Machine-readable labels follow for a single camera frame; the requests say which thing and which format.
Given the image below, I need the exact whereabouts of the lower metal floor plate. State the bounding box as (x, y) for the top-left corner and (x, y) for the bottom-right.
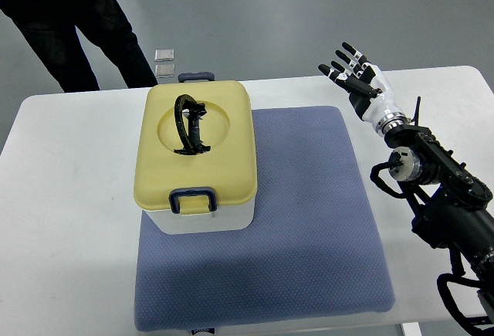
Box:
(154, 63), (175, 79)

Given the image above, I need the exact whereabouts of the yellow storage box lid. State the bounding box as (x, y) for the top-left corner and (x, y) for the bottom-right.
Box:
(134, 81), (257, 215)

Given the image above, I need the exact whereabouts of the dark label under mat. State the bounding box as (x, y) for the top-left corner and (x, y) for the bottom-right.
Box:
(191, 328), (215, 335)

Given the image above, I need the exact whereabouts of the person in black clothes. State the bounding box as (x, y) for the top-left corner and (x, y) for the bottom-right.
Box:
(1, 0), (157, 93)

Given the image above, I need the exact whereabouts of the white storage box base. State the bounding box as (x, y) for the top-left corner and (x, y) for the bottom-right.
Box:
(144, 197), (255, 235)

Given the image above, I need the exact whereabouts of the metal floor plate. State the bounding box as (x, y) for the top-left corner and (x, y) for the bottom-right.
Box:
(154, 63), (175, 79)
(154, 49), (174, 62)

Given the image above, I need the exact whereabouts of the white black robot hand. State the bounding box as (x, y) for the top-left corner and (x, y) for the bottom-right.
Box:
(318, 42), (409, 137)

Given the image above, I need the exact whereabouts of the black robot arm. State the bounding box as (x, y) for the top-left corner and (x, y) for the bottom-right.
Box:
(370, 114), (493, 335)

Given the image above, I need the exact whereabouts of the upper metal floor plate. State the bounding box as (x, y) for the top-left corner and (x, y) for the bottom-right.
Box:
(154, 49), (174, 62)

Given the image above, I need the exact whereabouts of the blue textured mat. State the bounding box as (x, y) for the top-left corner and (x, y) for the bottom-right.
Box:
(134, 106), (394, 331)

